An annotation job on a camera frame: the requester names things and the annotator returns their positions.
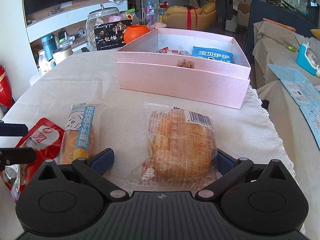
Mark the blue children picture book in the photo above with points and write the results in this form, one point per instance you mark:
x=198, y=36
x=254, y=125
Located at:
x=299, y=87

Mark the blue toy device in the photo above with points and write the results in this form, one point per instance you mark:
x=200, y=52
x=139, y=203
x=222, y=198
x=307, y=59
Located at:
x=308, y=59

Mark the yellow sofa with ribbon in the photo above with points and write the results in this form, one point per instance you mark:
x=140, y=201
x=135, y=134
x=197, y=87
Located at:
x=191, y=18

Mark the black remote control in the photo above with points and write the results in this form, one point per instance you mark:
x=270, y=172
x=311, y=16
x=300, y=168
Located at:
x=84, y=49

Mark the red vase ornament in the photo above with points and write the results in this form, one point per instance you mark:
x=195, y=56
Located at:
x=5, y=88

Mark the red strawberry snack bag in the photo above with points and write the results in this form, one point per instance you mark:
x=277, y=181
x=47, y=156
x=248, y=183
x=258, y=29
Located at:
x=166, y=50

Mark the yellow cushion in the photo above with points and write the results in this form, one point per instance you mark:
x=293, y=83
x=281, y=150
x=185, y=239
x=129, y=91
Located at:
x=316, y=33

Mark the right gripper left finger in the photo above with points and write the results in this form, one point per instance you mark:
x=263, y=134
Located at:
x=91, y=171

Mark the orange pumpkin bucket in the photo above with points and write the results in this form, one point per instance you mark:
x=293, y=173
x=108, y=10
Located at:
x=134, y=31

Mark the blue seaweed biscuit bag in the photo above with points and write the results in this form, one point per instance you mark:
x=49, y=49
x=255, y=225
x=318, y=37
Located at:
x=212, y=54

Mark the long cheese bread packet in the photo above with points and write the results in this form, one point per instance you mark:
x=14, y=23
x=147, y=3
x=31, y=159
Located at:
x=82, y=132

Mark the round toast bread packet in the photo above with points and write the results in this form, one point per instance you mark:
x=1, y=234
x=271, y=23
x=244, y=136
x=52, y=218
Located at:
x=182, y=151

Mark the pink plush toy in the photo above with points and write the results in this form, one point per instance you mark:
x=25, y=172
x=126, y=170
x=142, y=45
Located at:
x=156, y=25

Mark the small snack jar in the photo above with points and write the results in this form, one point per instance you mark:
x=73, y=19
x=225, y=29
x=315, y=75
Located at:
x=44, y=65

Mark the dark coat on stand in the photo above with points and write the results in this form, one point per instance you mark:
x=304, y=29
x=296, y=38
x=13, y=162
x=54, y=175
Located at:
x=223, y=1

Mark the teal thermos bottle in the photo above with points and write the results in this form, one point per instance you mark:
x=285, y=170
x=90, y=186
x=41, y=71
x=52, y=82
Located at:
x=49, y=45

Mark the pink gift box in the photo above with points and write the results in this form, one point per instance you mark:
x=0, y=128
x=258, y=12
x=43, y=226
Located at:
x=141, y=67

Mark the black plum snack box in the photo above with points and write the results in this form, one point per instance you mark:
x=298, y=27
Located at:
x=112, y=35

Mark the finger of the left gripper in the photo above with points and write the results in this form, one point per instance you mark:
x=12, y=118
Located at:
x=12, y=130
x=21, y=155

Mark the red chicken leg packet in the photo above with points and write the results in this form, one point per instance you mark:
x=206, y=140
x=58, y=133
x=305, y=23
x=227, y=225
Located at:
x=38, y=144

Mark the glass jar with nuts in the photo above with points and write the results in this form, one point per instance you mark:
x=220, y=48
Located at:
x=100, y=17

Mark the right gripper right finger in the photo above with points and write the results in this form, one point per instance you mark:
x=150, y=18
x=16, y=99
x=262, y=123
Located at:
x=233, y=171

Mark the cream mug with lid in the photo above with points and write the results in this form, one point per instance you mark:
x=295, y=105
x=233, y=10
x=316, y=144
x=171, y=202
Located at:
x=61, y=54

